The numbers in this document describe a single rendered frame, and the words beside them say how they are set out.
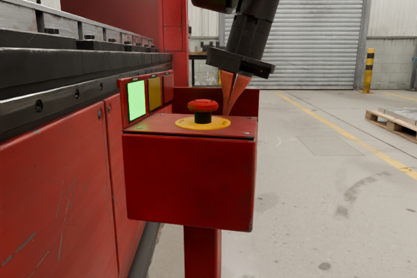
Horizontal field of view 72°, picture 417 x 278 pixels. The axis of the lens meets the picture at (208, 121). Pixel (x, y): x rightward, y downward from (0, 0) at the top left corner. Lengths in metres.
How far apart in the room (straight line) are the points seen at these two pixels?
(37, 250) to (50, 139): 0.15
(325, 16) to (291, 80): 1.65
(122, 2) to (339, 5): 6.29
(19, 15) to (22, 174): 0.35
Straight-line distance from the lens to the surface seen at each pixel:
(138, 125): 0.37
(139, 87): 0.38
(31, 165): 0.44
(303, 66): 7.52
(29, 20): 0.70
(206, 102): 0.36
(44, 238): 0.49
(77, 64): 0.57
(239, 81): 0.42
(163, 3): 2.12
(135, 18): 2.14
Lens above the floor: 0.87
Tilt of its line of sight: 13 degrees down
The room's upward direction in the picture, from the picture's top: straight up
